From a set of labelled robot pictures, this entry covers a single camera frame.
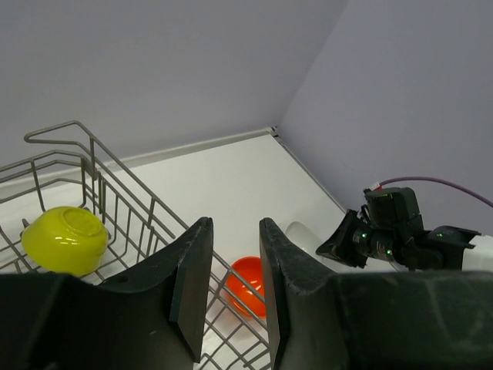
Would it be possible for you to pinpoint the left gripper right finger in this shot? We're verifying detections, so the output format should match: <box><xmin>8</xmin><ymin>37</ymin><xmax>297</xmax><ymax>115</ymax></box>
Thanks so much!
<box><xmin>259</xmin><ymin>218</ymin><xmax>492</xmax><ymax>369</ymax></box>

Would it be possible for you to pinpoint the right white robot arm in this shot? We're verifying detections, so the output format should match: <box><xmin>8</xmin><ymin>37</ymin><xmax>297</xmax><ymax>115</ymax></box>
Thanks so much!
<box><xmin>316</xmin><ymin>187</ymin><xmax>492</xmax><ymax>272</ymax></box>

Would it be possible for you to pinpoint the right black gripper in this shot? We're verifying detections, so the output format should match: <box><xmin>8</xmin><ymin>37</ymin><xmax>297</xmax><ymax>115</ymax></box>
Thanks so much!
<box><xmin>316</xmin><ymin>187</ymin><xmax>424</xmax><ymax>267</ymax></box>

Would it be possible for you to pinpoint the grey wire dish rack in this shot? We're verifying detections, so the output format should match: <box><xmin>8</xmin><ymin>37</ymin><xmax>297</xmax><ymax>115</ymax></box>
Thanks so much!
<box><xmin>1</xmin><ymin>121</ymin><xmax>270</xmax><ymax>369</ymax></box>

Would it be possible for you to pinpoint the white square dish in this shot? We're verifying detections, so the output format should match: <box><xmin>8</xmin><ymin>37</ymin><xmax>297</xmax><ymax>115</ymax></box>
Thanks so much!
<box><xmin>285</xmin><ymin>221</ymin><xmax>322</xmax><ymax>257</ymax></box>

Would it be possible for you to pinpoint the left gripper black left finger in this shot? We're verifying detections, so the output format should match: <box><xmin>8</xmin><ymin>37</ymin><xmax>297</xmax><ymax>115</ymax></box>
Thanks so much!
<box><xmin>1</xmin><ymin>217</ymin><xmax>213</xmax><ymax>369</ymax></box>

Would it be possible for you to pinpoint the orange bowl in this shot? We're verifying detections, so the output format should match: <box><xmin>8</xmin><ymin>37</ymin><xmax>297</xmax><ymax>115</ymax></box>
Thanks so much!
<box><xmin>226</xmin><ymin>257</ymin><xmax>267</xmax><ymax>319</ymax></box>

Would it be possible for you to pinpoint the lime green bowl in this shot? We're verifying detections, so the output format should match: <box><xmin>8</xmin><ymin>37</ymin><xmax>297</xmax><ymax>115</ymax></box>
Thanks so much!
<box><xmin>21</xmin><ymin>207</ymin><xmax>109</xmax><ymax>277</ymax></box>

